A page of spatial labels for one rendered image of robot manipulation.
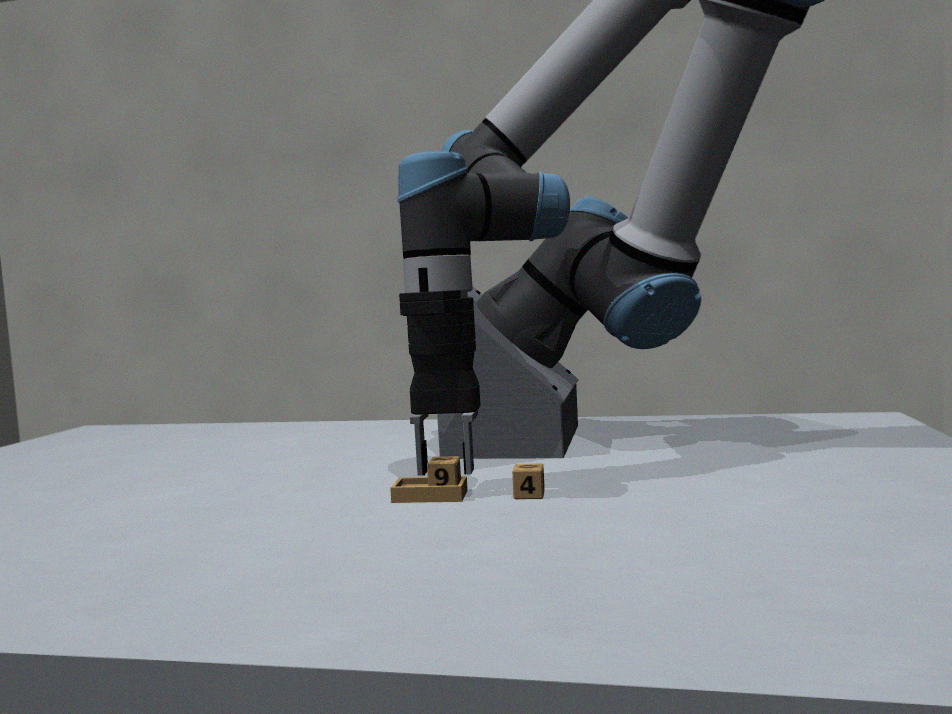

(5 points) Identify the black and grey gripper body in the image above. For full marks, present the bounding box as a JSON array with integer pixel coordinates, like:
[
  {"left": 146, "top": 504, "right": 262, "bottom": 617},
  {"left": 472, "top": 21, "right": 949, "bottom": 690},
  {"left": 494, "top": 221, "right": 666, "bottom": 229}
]
[{"left": 399, "top": 255, "right": 480, "bottom": 414}]

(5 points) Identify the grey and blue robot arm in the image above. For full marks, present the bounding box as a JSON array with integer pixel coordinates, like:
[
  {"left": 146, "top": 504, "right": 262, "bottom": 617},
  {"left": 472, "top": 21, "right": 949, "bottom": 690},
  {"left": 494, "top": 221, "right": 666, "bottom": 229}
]
[{"left": 398, "top": 0, "right": 825, "bottom": 368}]

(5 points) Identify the tan shallow rectangular tray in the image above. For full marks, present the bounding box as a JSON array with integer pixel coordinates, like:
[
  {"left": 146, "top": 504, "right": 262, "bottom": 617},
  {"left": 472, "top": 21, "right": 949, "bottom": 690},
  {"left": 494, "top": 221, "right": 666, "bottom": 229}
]
[{"left": 390, "top": 476, "right": 468, "bottom": 503}]

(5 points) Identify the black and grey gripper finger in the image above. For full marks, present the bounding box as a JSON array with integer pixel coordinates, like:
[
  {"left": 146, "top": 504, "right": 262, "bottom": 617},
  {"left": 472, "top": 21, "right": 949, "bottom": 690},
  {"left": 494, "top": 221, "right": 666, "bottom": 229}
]
[
  {"left": 462, "top": 410, "right": 478, "bottom": 474},
  {"left": 410, "top": 414, "right": 428, "bottom": 476}
]

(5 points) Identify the tan wooden cube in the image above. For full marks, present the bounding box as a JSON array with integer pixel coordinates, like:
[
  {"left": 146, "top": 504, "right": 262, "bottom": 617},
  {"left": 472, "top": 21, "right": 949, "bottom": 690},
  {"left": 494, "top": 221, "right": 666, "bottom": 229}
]
[
  {"left": 427, "top": 456, "right": 461, "bottom": 486},
  {"left": 512, "top": 463, "right": 545, "bottom": 499}
]

